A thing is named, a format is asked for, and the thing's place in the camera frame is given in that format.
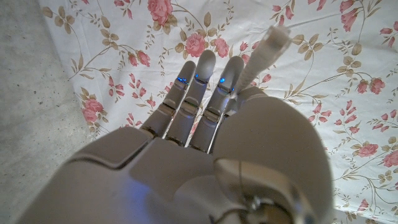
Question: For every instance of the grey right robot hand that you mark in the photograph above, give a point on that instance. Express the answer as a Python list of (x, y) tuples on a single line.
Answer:
[(186, 174)]

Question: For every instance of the floral backdrop cloth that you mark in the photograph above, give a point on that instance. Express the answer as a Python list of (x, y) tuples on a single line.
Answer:
[(342, 62)]

